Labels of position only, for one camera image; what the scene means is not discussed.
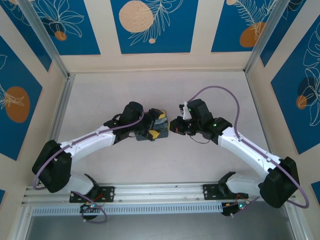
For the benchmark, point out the starry night printed box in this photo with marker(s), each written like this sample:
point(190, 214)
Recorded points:
point(161, 126)

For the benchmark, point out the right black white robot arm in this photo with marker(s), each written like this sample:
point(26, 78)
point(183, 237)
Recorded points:
point(250, 152)

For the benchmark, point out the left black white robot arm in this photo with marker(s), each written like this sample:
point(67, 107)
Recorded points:
point(82, 146)

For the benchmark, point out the grey metal sheet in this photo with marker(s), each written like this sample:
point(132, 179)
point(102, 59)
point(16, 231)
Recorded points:
point(160, 227)

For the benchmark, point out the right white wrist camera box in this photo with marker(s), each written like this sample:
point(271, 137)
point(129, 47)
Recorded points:
point(185, 111)

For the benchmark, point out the long aluminium frame rail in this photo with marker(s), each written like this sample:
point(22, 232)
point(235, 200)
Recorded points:
point(160, 192)

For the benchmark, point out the aluminium side rail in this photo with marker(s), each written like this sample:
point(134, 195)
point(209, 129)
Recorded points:
point(251, 86)
point(60, 112)

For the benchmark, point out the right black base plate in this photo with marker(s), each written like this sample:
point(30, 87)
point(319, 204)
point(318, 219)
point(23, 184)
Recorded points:
point(211, 192)

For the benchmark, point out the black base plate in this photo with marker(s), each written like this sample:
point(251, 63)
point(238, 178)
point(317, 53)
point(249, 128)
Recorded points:
point(211, 192)
point(107, 193)

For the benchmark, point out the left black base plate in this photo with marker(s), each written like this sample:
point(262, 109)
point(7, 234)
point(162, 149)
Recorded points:
point(107, 193)

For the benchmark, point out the blue peach circle wall panel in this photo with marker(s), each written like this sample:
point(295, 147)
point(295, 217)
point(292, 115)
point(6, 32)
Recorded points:
point(175, 37)

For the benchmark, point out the blue dark circle wall panel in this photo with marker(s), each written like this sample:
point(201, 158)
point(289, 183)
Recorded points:
point(287, 112)

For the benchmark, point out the blue lily wall panel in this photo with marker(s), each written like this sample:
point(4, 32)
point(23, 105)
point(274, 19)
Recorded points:
point(85, 37)

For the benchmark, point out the blue fern wall panel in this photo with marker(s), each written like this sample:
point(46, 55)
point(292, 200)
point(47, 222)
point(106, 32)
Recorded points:
point(225, 25)

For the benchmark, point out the aluminium corner post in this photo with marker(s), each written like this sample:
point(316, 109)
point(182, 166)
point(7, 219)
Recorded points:
point(267, 35)
point(46, 37)

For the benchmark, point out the blue floral wall panel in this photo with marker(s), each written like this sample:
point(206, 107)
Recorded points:
point(316, 191)
point(2, 197)
point(25, 32)
point(285, 32)

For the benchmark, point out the blue orange circle wall panel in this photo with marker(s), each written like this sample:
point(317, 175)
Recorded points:
point(15, 75)

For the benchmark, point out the short aluminium frame profile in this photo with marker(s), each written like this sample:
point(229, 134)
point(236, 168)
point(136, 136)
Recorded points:
point(21, 222)
point(297, 220)

